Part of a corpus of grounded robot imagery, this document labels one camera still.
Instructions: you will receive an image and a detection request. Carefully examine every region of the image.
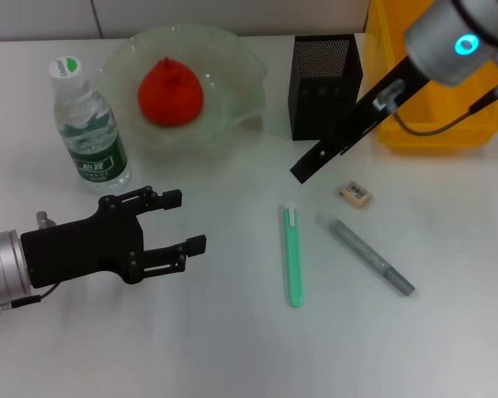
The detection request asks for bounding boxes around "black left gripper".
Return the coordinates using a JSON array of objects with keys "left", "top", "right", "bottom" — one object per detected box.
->
[{"left": 19, "top": 186, "right": 208, "bottom": 290}]

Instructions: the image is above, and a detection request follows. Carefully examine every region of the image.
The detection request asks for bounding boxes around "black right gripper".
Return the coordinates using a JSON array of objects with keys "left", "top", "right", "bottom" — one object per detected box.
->
[{"left": 289, "top": 56, "right": 434, "bottom": 186}]

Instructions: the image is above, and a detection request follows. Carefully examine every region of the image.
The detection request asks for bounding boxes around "green pen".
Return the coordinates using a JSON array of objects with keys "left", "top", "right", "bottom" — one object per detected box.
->
[{"left": 282, "top": 201, "right": 306, "bottom": 308}]

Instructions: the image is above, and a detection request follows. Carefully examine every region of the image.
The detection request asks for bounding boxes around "clear water bottle green label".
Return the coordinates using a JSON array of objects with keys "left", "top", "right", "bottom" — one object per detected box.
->
[{"left": 48, "top": 56, "right": 132, "bottom": 192}]

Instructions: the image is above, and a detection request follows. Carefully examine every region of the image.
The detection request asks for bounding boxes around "red fruit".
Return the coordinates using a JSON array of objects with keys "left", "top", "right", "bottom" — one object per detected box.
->
[{"left": 137, "top": 57, "right": 204, "bottom": 127}]

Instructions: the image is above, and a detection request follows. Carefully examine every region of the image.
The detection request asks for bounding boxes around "beige eraser with barcode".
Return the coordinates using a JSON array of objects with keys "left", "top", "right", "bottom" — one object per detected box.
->
[{"left": 338, "top": 178, "right": 374, "bottom": 210}]

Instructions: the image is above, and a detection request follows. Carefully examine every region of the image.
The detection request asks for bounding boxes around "black mesh pen holder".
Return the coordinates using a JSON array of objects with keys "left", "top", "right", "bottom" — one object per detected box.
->
[{"left": 287, "top": 33, "right": 364, "bottom": 142}]

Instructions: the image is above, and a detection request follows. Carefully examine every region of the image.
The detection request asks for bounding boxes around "grey marker pen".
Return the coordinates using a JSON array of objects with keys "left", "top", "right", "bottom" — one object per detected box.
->
[{"left": 319, "top": 215, "right": 416, "bottom": 298}]

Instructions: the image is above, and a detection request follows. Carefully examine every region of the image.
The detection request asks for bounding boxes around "translucent glass fruit plate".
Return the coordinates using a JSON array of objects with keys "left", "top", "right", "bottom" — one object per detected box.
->
[{"left": 99, "top": 23, "right": 269, "bottom": 161}]

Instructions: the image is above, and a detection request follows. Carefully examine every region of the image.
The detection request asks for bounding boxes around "yellow plastic storage bin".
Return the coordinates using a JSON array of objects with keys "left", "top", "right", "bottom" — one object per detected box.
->
[{"left": 364, "top": 0, "right": 498, "bottom": 148}]

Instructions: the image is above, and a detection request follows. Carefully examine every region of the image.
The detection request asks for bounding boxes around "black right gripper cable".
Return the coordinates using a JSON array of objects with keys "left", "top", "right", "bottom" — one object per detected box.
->
[{"left": 372, "top": 49, "right": 498, "bottom": 136}]

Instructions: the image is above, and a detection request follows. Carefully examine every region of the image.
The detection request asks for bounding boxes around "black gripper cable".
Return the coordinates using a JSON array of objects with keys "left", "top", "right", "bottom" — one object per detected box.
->
[
  {"left": 0, "top": 281, "right": 61, "bottom": 319},
  {"left": 372, "top": 49, "right": 498, "bottom": 136}
]

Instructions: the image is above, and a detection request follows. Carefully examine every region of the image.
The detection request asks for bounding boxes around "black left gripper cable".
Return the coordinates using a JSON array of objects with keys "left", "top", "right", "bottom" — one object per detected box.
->
[{"left": 0, "top": 281, "right": 61, "bottom": 319}]

